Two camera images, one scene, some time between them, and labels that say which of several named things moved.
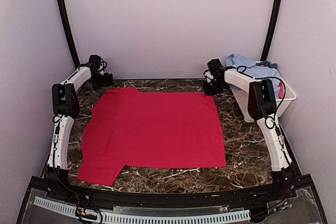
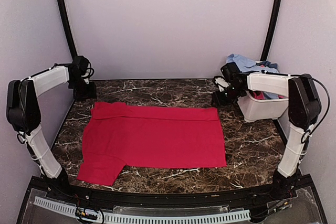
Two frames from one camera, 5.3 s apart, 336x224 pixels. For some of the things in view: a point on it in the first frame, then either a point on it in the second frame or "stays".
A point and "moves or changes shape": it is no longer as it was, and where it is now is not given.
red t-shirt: x=128 y=127 moves or changes shape
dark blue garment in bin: x=268 y=64 stays
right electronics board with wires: x=275 y=206 stays
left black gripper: x=109 y=81 to x=92 y=94
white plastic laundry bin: x=282 y=105 stays
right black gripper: x=208 y=91 to x=219 y=101
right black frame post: x=274 y=14 stays
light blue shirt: x=249 y=67 stays
